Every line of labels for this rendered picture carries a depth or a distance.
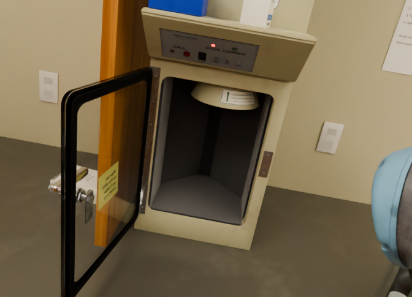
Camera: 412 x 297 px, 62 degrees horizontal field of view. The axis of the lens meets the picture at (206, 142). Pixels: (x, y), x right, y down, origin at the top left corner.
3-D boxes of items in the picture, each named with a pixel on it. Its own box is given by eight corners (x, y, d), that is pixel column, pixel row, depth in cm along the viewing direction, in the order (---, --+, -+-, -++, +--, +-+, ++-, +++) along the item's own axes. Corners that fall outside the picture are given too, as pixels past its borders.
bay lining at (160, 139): (165, 167, 113) (179, 60, 100) (243, 181, 113) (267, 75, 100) (147, 207, 91) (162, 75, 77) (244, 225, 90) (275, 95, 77)
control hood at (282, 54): (149, 54, 76) (154, 7, 72) (294, 80, 75) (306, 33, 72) (135, 62, 65) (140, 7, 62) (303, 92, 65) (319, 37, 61)
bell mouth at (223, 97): (195, 86, 97) (198, 66, 95) (257, 97, 96) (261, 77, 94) (186, 101, 80) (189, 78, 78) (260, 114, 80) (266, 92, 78)
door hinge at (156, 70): (135, 212, 92) (149, 65, 77) (144, 214, 91) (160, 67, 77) (133, 215, 90) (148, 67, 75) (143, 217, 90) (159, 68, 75)
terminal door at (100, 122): (137, 218, 90) (153, 66, 75) (64, 306, 62) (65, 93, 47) (135, 217, 90) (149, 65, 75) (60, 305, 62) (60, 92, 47)
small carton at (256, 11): (245, 22, 69) (251, -9, 67) (269, 27, 68) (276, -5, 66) (239, 22, 65) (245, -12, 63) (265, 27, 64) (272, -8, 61)
